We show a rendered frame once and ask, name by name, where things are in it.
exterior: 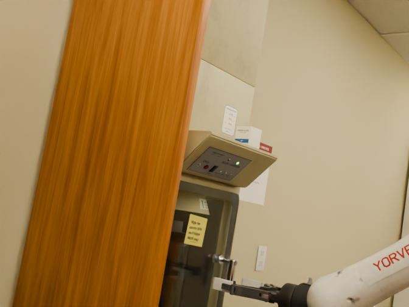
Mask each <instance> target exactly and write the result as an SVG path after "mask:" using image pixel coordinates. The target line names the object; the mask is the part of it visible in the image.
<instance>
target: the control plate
mask: <svg viewBox="0 0 409 307"><path fill-rule="evenodd" d="M228 159H230V161H227V160H228ZM237 162H239V164H236V163H237ZM251 162H252V161H251V160H248V159H246V158H242V157H239V156H237V155H233V154H231V153H228V152H225V151H222V150H219V149H216V148H213V147H209V148H208V149H207V150H206V151H205V152H203V153H202V154H201V155H200V156H199V157H198V158H197V159H196V160H195V161H194V162H193V163H192V164H191V165H190V166H189V167H188V168H187V170H190V171H194V172H198V173H201V174H205V175H210V176H212V177H217V178H220V179H224V180H228V181H231V180H232V179H233V178H234V177H235V176H236V175H237V174H238V173H239V172H240V171H241V170H243V169H244V168H245V167H246V166H247V165H248V164H249V163H251ZM198 163H200V164H201V165H200V166H197V164H198ZM206 165H208V166H209V167H208V168H207V169H204V166H206ZM214 166H218V168H217V169H216V170H215V171H214V172H209V170H210V169H212V168H213V167H214ZM220 169H221V170H222V171H221V172H219V170H220ZM225 171H227V173H224V172H225ZM230 172H232V175H231V174H229V173H230Z"/></svg>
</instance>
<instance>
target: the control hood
mask: <svg viewBox="0 0 409 307"><path fill-rule="evenodd" d="M209 147H213V148H216V149H219V150H222V151H225V152H228V153H230V154H233V155H237V156H239V157H242V158H246V159H248V160H251V161H252V162H251V163H249V164H248V165H247V166H246V167H245V168H244V169H243V170H241V171H240V172H239V173H238V174H237V175H236V176H235V177H234V178H233V179H232V180H231V181H228V180H224V179H220V178H217V177H212V176H210V175H205V174H201V173H198V172H194V171H190V170H187V168H188V167H189V166H190V165H191V164H192V163H193V162H194V161H195V160H196V159H197V158H198V157H199V156H200V155H201V154H202V153H203V152H205V151H206V150H207V149H208V148H209ZM277 159H278V157H277V156H276V155H273V154H271V153H268V152H266V151H263V150H260V149H257V148H255V147H252V146H249V145H247V144H244V143H241V142H239V141H236V140H234V139H231V138H228V137H226V136H223V135H220V134H218V133H215V132H212V131H202V130H189V132H188V136H187V143H186V150H185V154H184V161H183V167H182V171H181V172H182V173H185V174H190V175H194V176H197V177H202V178H206V179H209V180H213V181H217V182H221V183H226V184H229V185H233V186H237V187H241V188H246V187H247V186H249V185H250V184H251V183H252V182H253V181H255V179H257V178H258V176H260V175H261V174H262V173H263V172H264V171H265V170H267V169H268V168H269V167H270V166H271V165H272V164H273V163H274V162H275V161H276V160H277Z"/></svg>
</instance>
